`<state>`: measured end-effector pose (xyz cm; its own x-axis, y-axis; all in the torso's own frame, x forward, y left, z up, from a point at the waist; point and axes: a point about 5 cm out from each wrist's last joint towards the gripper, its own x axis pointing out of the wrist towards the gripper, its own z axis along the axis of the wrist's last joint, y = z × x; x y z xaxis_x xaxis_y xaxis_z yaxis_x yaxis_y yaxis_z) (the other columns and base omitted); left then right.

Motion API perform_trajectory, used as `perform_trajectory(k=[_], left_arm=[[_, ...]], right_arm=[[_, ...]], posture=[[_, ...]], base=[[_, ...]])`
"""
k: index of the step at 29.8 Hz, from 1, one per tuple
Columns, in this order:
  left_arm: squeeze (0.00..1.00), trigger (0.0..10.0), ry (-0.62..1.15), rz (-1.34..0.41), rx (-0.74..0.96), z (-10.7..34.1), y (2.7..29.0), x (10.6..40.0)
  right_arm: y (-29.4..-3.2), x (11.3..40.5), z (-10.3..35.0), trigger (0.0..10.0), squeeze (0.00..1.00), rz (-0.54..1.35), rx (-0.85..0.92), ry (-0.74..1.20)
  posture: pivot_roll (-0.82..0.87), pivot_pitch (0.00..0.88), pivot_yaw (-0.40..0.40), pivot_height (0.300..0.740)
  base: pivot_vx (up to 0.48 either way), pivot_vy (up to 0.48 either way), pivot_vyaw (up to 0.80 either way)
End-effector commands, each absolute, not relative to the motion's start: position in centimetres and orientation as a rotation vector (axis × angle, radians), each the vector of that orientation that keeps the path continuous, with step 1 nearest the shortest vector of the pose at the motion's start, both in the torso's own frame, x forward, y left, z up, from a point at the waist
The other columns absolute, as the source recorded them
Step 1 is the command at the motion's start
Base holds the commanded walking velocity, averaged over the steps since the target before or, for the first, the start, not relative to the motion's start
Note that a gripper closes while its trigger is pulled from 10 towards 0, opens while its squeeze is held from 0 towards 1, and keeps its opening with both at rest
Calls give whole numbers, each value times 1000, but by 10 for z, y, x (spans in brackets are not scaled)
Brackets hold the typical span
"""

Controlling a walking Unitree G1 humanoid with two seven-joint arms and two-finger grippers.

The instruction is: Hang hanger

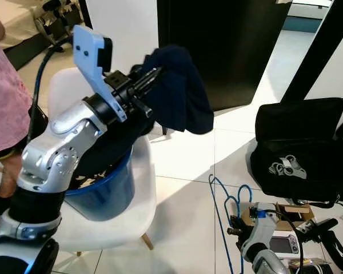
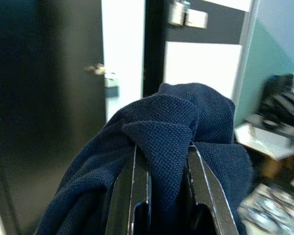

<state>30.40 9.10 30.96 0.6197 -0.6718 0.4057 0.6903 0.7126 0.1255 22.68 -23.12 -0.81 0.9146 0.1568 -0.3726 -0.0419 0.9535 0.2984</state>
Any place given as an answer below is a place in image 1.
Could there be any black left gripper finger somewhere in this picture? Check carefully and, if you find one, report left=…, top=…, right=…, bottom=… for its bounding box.
left=134, top=67, right=162, bottom=86
left=131, top=80, right=159, bottom=100

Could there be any blue wire hanger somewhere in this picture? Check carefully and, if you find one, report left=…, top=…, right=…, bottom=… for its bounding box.
left=208, top=174, right=253, bottom=274

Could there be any navy knit garment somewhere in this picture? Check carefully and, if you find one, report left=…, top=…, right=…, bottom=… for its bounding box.
left=142, top=45, right=215, bottom=136

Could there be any small grey screen device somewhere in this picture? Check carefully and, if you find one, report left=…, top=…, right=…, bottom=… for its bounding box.
left=270, top=234, right=302, bottom=259

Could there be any cardboard box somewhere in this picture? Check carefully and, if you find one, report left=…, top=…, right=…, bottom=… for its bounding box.
left=241, top=201, right=316, bottom=229

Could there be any black printed garment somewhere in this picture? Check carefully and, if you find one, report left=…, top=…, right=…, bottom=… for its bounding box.
left=74, top=123, right=152, bottom=179

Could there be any black door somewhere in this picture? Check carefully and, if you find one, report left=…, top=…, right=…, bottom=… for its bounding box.
left=157, top=0, right=293, bottom=112

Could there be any black tripod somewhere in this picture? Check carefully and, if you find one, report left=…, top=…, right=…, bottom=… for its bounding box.
left=297, top=217, right=343, bottom=274

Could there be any white plastic chair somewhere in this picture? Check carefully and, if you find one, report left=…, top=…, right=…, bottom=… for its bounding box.
left=47, top=67, right=158, bottom=256

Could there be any grey humanoid robot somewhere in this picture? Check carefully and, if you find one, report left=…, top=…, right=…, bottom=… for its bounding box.
left=35, top=0, right=86, bottom=55

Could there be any black bag with robot logo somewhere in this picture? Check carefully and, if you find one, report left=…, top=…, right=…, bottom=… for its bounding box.
left=249, top=97, right=343, bottom=207

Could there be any blue plastic basin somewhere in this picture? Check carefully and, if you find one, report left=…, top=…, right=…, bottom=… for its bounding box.
left=63, top=146, right=135, bottom=222

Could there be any person in pink shirt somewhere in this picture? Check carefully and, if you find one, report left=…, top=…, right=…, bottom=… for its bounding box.
left=0, top=10, right=49, bottom=216

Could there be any beige bed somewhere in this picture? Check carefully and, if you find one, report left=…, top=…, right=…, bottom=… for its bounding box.
left=0, top=0, right=46, bottom=35

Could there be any white bed with teal base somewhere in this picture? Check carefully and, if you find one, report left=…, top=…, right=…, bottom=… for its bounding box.
left=283, top=0, right=332, bottom=34

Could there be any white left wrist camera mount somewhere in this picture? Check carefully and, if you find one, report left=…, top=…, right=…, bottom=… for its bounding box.
left=72, top=24, right=129, bottom=123

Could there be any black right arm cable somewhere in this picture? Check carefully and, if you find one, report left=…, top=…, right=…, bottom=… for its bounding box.
left=262, top=208, right=308, bottom=274

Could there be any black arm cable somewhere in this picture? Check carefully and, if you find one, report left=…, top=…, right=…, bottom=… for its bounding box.
left=262, top=208, right=308, bottom=274
left=27, top=35, right=76, bottom=149

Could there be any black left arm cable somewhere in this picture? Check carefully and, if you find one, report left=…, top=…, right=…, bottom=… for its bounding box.
left=27, top=35, right=76, bottom=149

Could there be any black door frame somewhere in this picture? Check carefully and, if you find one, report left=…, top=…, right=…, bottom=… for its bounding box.
left=280, top=0, right=343, bottom=104

